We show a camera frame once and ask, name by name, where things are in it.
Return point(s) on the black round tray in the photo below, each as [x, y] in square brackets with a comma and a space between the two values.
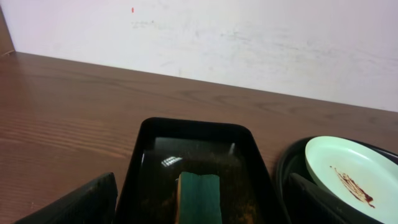
[293, 161]

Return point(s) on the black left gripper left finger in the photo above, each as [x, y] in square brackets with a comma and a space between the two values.
[94, 202]

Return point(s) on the black rectangular water tray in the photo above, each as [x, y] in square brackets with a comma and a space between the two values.
[167, 147]

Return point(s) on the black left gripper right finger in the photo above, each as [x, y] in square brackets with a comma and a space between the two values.
[307, 203]

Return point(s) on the green and orange sponge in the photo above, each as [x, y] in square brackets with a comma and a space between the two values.
[198, 199]

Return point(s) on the mint plate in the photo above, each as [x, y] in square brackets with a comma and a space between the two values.
[359, 176]

